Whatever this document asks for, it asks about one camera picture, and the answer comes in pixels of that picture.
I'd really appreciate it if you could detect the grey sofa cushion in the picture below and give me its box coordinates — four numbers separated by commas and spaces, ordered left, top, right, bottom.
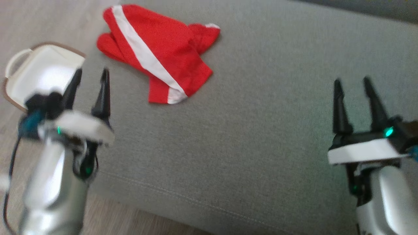
73, 0, 418, 235

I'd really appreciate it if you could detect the grey fabric sofa seat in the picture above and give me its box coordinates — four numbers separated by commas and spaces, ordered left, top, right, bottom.
291, 0, 418, 24

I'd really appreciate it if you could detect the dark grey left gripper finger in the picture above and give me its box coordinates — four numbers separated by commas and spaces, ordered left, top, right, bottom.
91, 68, 112, 126
62, 68, 83, 110

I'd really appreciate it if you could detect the red shorts white stripe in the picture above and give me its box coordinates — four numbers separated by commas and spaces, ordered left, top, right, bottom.
96, 4, 221, 105

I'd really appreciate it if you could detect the white laundry basket brown rim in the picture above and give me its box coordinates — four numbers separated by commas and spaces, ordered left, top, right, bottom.
3, 42, 87, 113

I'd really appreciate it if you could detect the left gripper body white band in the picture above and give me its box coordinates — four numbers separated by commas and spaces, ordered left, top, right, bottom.
38, 111, 115, 180

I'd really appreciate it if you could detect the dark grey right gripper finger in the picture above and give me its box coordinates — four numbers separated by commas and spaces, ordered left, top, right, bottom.
362, 77, 390, 132
332, 78, 354, 135

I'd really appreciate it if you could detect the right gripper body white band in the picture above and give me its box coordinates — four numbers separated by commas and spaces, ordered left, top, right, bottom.
328, 130, 409, 205

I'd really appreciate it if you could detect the left camera cable teal plug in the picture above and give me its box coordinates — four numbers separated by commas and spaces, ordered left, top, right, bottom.
3, 110, 43, 235

